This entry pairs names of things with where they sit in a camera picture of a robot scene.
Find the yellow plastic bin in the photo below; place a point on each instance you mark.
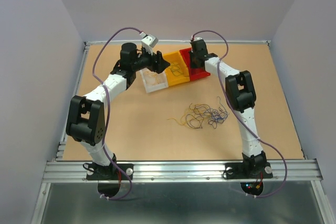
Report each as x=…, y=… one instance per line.
x=177, y=73

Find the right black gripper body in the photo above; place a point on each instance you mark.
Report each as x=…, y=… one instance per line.
x=193, y=57

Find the white plastic bin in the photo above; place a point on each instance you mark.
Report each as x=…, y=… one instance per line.
x=153, y=81

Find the red plastic bin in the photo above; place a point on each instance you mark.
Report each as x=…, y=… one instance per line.
x=194, y=74

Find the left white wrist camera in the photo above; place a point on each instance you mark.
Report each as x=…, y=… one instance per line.
x=148, y=42

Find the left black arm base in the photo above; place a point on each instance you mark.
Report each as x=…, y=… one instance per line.
x=96, y=172

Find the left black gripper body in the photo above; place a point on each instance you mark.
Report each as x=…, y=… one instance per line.
x=145, y=61

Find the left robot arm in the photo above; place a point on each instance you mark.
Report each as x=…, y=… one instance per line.
x=88, y=115

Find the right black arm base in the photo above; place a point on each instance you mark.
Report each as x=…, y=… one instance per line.
x=239, y=170

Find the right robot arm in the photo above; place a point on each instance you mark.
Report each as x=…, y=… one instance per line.
x=240, y=95

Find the aluminium front rail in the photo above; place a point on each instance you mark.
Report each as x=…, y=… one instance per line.
x=174, y=172

